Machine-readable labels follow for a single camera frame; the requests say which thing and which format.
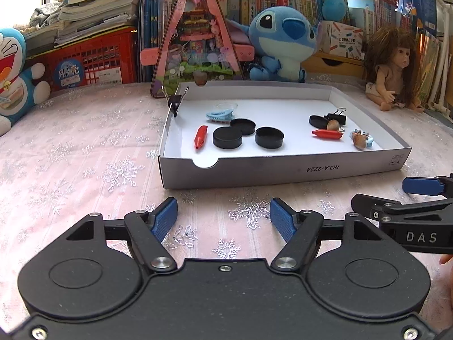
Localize leaning colourful picture books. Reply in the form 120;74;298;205
416;30;443;96

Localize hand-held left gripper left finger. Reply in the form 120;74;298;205
62;197;178;275

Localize blue hair clip with bears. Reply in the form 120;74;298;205
350;130;375;148

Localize long-haired baby doll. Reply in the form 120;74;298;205
363;25;425;113

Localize stack of flat books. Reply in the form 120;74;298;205
25;0;142;55

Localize colourful stationery box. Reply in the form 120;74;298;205
320;20;365;61

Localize black round lid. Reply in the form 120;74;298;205
213;127;243;149
255;127;285;148
230;118;256;136
309;114;330;129

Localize row of tall books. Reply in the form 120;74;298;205
288;0;400;61

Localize tall blue folders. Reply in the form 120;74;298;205
140;0;185;82

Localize row of small books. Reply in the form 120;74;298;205
212;0;291;25

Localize person's right hand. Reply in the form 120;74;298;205
438;254;453;314

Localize large red plastic basket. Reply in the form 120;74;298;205
26;26;138;94

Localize blue alien plush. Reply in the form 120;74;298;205
228;6;319;83

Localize wooden drawer organiser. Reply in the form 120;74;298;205
301;51;367;78

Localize white cardboard box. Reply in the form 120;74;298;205
158;83;413;189

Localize grey crumpled cloth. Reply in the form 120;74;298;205
30;5;54;27

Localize pink snowflake tablecloth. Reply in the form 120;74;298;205
0;76;453;305

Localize blue plush ball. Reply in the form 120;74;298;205
321;0;348;20

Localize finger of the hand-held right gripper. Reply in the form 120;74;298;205
351;194;453;224
402;173;453;197

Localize white pipe rack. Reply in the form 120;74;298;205
423;0;453;121

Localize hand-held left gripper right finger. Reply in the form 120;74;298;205
270;198;384;273

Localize blue robot cat plush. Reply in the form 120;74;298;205
0;27;51;137

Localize pink triangular diorama house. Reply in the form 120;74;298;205
140;0;255;99

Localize red chili toy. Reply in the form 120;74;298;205
193;125;208;151
311;129;345;140

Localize black binder clip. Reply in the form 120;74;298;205
162;86;189;118
324;108;348;126

